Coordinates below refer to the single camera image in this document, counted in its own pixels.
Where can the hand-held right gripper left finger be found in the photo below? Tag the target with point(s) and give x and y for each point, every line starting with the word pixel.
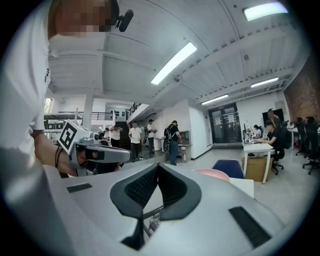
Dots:
pixel 140 186

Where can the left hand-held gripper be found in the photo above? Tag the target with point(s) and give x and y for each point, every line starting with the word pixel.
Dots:
pixel 82 147

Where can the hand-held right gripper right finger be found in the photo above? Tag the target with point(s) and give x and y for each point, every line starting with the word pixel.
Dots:
pixel 175 190

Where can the person's left forearm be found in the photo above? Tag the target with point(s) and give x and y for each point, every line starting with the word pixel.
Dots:
pixel 47 150

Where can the black glass double door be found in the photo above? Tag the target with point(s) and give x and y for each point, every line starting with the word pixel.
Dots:
pixel 223 123

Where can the person's left hand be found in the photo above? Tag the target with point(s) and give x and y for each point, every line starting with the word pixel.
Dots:
pixel 81 158

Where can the black wrist band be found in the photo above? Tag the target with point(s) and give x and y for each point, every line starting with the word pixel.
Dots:
pixel 58 156

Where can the white square pillar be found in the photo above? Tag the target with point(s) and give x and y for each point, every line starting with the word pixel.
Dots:
pixel 88 107

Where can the pink chair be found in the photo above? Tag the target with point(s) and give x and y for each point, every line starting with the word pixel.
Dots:
pixel 212 173

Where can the dark staircase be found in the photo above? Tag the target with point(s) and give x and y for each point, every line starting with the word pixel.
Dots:
pixel 123 132

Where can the white waste bin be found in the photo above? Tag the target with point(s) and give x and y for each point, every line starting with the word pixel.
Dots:
pixel 157 145

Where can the white service cabinet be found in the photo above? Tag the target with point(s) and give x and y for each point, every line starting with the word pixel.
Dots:
pixel 185 145

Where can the grey backpack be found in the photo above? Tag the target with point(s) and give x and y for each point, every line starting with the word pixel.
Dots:
pixel 168 133

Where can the dark blue chair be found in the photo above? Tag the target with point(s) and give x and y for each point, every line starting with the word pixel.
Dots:
pixel 228 168

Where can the small white table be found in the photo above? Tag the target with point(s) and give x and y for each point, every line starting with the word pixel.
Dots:
pixel 242 186

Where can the brown cardboard box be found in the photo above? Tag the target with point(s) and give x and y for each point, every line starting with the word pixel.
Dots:
pixel 257 167

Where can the white office desk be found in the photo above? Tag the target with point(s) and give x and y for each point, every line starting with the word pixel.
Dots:
pixel 257 148

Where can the long ceiling light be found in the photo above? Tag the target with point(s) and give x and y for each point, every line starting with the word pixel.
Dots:
pixel 214 99
pixel 175 62
pixel 264 82
pixel 265 10

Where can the black office chair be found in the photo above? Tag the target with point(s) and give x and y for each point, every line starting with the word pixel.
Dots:
pixel 285 140
pixel 312 150

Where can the person's head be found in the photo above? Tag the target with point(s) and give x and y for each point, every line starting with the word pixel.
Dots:
pixel 80 17

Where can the black head camera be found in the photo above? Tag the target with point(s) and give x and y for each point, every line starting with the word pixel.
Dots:
pixel 125 21

